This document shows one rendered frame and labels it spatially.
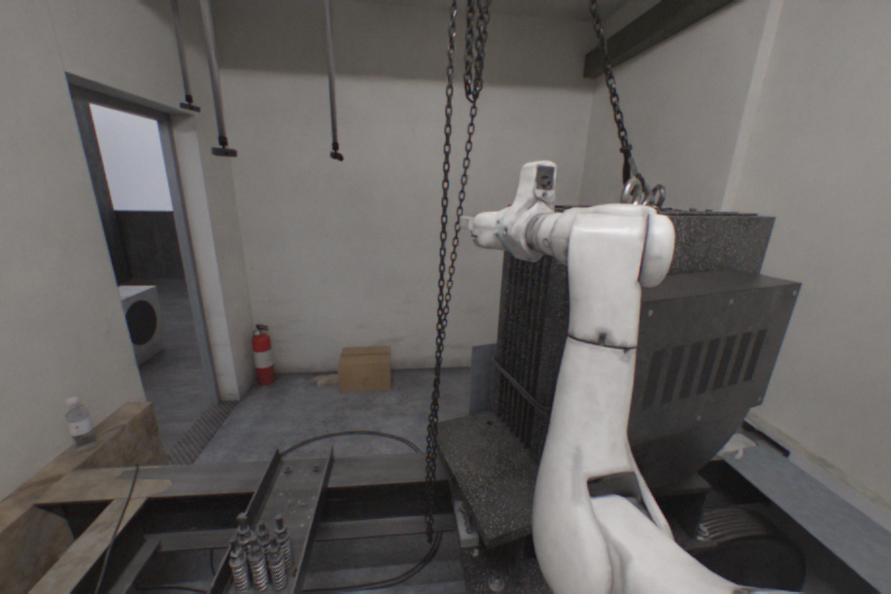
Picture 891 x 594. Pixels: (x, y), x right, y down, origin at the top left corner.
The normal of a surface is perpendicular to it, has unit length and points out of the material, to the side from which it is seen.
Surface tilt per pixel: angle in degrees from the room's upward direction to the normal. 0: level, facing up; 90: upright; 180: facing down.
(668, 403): 90
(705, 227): 90
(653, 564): 14
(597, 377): 74
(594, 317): 79
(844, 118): 90
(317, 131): 90
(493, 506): 0
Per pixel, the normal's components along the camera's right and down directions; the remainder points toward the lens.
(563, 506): -0.84, -0.38
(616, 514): 0.11, -0.99
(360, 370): 0.15, 0.29
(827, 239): -0.99, 0.00
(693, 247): 0.36, 0.29
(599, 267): -0.44, 0.07
